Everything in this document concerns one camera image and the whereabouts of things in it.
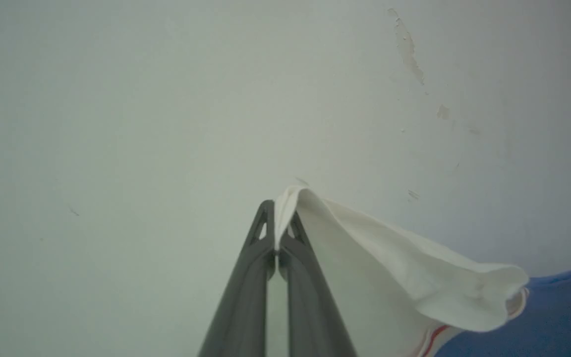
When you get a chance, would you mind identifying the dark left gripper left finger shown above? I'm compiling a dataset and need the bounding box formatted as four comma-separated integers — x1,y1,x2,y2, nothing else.
199,200,276,357

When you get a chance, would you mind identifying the blue white jersey garment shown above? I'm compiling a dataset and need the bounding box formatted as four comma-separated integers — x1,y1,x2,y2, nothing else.
274,186,571,357

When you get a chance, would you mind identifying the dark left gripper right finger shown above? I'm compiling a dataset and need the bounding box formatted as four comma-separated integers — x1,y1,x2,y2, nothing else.
278,212,357,357

